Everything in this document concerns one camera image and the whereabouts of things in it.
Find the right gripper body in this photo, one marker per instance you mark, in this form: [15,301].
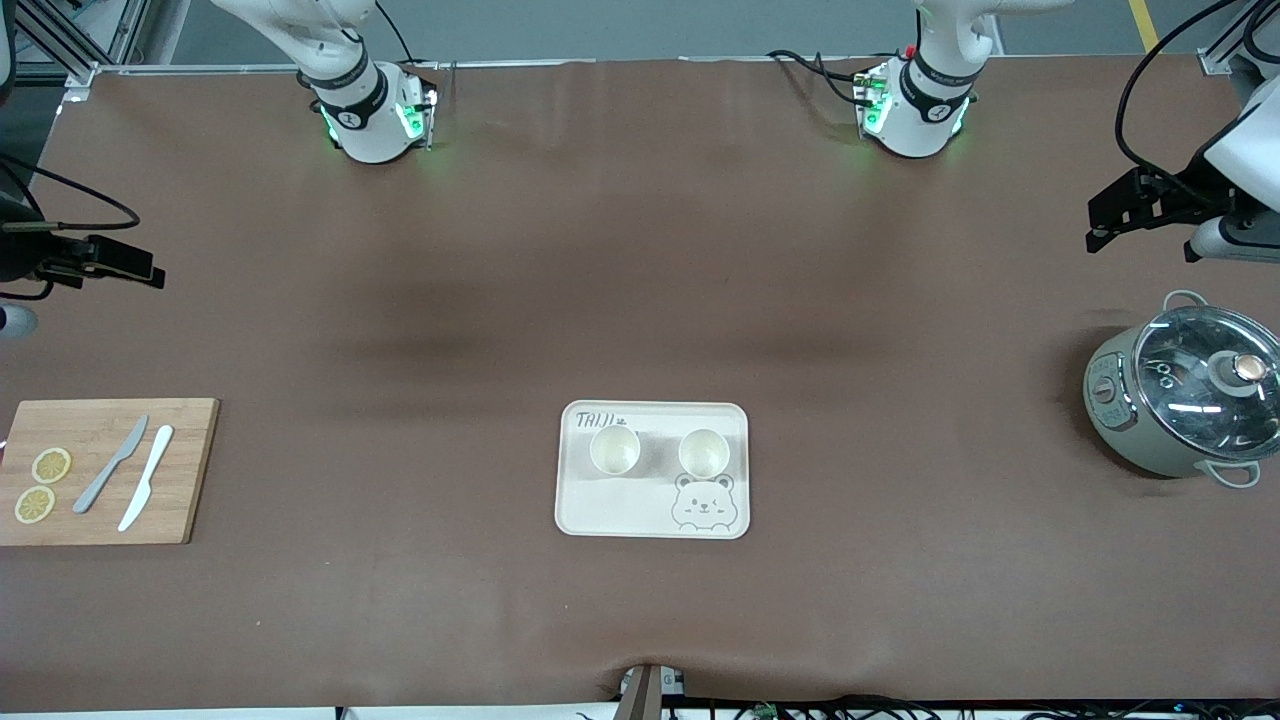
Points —
[22,256]

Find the white IKEA cup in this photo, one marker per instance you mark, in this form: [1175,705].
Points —
[614,450]
[703,452]

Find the glass pot lid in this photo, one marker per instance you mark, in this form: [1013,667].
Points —
[1190,370]

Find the grey plastic knife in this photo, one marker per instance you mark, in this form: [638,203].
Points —
[105,470]

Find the grey-green electric pot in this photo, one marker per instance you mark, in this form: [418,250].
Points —
[1115,420]

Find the yellow lemon slice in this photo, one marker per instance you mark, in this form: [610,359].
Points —
[52,465]
[35,504]

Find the white plastic knife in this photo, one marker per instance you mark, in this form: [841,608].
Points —
[148,475]

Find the bamboo cutting board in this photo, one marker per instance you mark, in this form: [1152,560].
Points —
[170,480]

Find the cream bear print tray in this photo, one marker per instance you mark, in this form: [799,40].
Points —
[640,500]

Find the aluminium frame profile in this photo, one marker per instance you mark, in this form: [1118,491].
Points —
[1225,50]
[70,45]

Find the metal table edge bracket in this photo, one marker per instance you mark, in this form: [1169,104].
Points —
[648,692]

